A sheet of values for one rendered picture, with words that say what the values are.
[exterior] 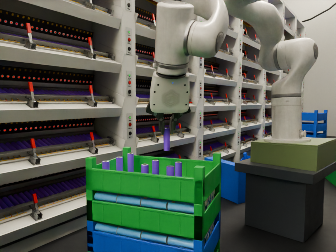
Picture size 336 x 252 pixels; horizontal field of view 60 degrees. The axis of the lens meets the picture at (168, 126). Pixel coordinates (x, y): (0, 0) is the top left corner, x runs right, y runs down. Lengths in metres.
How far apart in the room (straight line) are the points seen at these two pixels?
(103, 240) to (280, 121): 0.85
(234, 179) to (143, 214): 0.98
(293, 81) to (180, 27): 0.73
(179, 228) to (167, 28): 0.44
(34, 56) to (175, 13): 0.61
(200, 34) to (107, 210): 0.46
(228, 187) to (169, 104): 1.01
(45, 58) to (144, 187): 0.65
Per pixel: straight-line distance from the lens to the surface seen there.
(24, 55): 1.11
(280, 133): 1.30
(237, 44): 2.62
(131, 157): 0.86
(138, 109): 1.47
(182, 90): 0.73
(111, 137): 1.43
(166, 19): 0.67
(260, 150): 1.29
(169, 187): 0.66
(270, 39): 1.21
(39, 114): 1.12
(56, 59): 1.17
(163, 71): 0.70
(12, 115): 1.08
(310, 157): 1.22
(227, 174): 1.66
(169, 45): 0.68
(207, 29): 0.66
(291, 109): 1.29
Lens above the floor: 0.54
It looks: 5 degrees down
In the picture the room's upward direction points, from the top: straight up
